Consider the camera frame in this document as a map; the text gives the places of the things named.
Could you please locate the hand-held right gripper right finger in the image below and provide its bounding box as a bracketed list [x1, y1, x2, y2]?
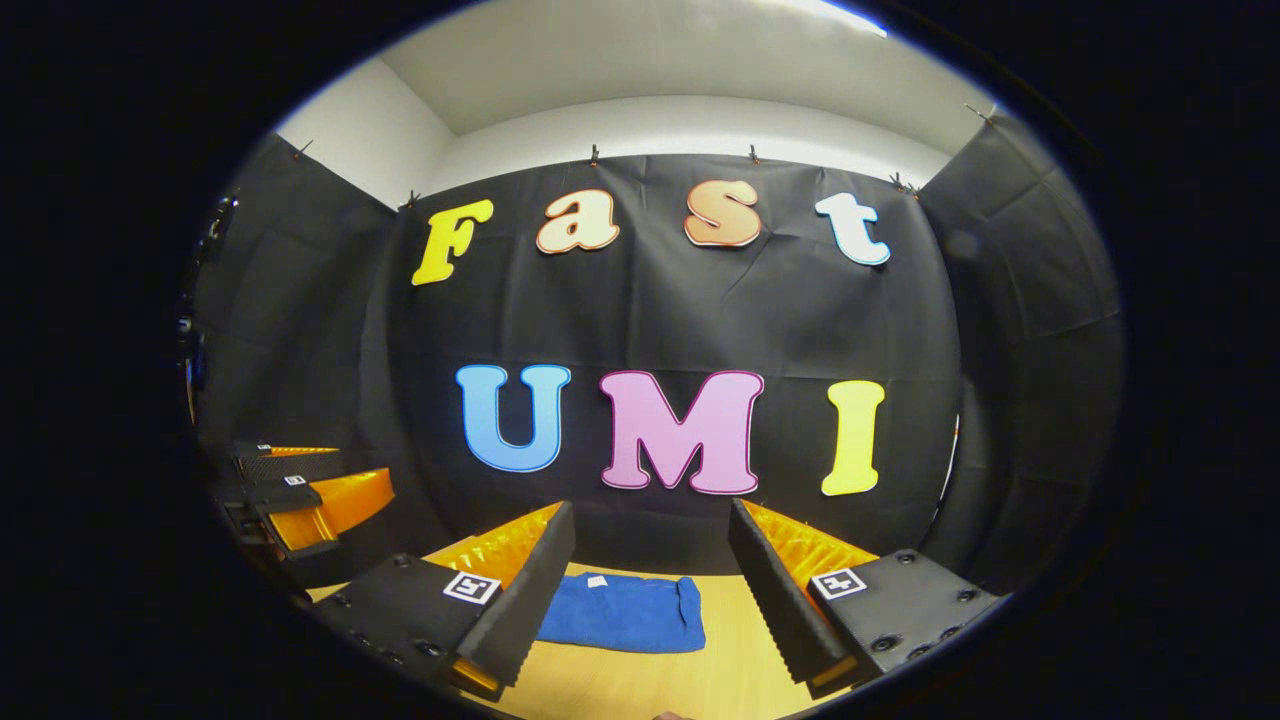
[727, 497, 1007, 701]

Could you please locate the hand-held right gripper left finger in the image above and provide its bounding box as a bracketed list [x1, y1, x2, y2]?
[310, 500, 579, 701]

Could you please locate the blue corduroy shirt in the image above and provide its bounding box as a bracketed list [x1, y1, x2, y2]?
[536, 571, 708, 656]

